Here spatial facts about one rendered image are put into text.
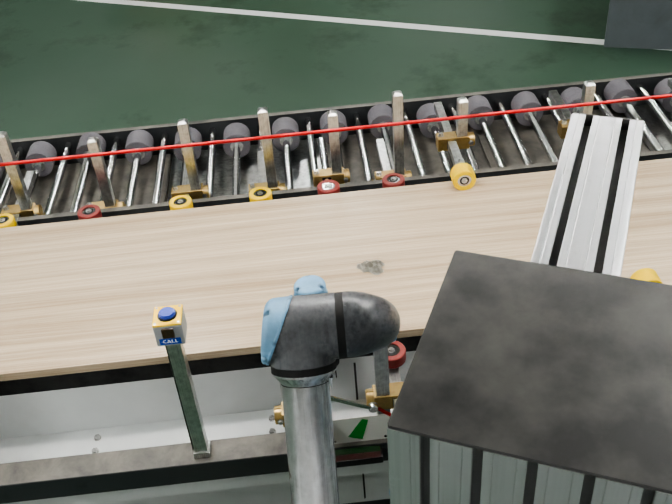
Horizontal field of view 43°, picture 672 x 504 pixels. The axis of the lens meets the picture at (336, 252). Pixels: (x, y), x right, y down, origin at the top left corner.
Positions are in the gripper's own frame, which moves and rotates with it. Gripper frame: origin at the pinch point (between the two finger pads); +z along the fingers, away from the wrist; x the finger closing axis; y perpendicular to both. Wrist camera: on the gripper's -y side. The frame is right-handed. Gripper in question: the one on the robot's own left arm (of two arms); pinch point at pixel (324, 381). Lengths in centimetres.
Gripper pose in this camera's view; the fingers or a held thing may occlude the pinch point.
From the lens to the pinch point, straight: 220.1
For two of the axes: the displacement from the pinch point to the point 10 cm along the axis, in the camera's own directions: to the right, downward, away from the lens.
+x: 9.9, -1.2, 0.0
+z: 0.9, 7.7, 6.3
